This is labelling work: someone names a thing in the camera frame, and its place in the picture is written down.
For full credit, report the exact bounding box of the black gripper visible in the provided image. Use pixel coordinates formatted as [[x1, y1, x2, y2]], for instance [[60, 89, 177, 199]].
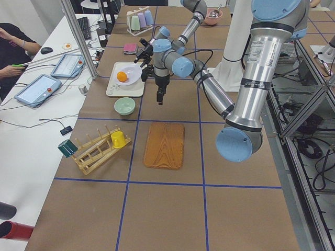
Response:
[[134, 44, 153, 67], [155, 75, 170, 105]]

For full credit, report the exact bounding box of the white round plate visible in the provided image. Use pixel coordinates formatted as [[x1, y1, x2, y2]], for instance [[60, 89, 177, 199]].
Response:
[[116, 65, 142, 86]]

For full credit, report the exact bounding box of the orange fruit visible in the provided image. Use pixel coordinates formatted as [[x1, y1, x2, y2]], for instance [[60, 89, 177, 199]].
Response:
[[116, 71, 128, 82]]

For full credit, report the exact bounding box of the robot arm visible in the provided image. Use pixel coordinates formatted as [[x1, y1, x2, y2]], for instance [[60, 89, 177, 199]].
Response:
[[134, 0, 207, 67], [151, 1, 309, 162]]

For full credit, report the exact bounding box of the cream bear tray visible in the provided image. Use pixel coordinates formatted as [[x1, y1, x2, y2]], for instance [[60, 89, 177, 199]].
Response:
[[106, 62, 144, 97]]

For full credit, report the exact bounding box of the wooden tray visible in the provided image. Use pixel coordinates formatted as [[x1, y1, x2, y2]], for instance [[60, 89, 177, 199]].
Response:
[[143, 122, 185, 170]]

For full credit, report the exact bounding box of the grey cloth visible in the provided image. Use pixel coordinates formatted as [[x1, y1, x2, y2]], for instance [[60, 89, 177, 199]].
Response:
[[122, 43, 139, 55]]

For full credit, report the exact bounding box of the green cup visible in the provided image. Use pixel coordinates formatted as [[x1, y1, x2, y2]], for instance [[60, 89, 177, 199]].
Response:
[[131, 15, 140, 32]]

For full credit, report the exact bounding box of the purple cup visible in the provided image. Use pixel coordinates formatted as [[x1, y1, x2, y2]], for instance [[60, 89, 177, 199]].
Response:
[[137, 12, 147, 29]]

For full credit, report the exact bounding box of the blue cup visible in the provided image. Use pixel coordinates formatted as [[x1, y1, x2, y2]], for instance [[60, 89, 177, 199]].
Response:
[[144, 10, 153, 26]]

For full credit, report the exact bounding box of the green bowl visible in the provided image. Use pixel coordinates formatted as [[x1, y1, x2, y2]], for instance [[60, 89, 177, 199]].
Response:
[[114, 97, 136, 116]]

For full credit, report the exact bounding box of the black keyboard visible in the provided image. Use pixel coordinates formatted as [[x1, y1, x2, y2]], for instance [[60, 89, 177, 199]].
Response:
[[77, 17, 92, 40]]

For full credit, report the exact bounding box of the small metal cylinder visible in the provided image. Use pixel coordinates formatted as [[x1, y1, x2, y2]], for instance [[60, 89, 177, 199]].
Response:
[[78, 84, 88, 96]]

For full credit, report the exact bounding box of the yellow mug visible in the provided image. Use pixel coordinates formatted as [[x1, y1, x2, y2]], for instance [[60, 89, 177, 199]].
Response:
[[111, 131, 126, 149]]

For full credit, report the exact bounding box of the pink bowl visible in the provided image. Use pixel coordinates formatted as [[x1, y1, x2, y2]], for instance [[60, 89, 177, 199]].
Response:
[[204, 8, 223, 26]]

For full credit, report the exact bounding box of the far teach pendant tablet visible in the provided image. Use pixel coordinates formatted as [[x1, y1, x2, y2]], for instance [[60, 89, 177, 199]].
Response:
[[51, 54, 85, 78]]

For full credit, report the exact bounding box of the teach pendant tablet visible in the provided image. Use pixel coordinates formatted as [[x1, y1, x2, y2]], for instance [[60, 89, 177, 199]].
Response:
[[51, 54, 85, 78], [14, 74, 62, 108]]

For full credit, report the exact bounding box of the metal scoop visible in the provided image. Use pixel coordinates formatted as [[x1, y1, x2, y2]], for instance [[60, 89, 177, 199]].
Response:
[[208, 4, 222, 18]]

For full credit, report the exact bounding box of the black computer mouse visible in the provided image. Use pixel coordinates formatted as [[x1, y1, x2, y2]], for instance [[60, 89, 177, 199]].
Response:
[[40, 47, 53, 54]]

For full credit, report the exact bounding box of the wooden mug drying rack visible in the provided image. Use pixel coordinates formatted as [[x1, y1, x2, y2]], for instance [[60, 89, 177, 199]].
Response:
[[71, 125, 131, 175]]

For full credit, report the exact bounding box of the small black device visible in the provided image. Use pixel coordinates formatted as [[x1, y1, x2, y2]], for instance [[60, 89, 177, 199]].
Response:
[[60, 126, 73, 136]]

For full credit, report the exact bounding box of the dark green mug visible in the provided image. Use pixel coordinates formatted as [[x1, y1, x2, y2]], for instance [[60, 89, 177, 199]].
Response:
[[58, 139, 78, 158]]

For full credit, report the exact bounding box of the near teach pendant tablet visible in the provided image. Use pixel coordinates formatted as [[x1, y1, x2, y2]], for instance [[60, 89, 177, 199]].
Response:
[[14, 74, 62, 108]]

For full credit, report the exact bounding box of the person in black shirt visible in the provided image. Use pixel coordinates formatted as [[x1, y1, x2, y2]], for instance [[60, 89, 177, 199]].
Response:
[[1, 23, 41, 100]]

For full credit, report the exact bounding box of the red cylinder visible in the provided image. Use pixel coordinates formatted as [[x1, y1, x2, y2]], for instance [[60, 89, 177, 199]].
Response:
[[1, 221, 34, 241]]

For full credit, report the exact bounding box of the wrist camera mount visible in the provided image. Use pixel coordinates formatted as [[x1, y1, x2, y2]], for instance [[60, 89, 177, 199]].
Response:
[[141, 64, 155, 82], [140, 38, 153, 54]]

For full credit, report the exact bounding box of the white wire cup rack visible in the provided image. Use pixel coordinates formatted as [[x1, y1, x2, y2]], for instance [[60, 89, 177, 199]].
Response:
[[126, 6, 154, 36]]

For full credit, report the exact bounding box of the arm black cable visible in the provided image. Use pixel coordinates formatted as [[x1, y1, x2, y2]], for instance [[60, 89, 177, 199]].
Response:
[[183, 49, 213, 76]]

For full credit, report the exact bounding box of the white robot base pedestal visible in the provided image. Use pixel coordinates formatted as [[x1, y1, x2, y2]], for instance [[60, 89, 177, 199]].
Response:
[[209, 0, 253, 92]]

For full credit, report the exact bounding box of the aluminium frame post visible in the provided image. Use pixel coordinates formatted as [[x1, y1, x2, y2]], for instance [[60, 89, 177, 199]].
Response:
[[60, 0, 98, 80]]

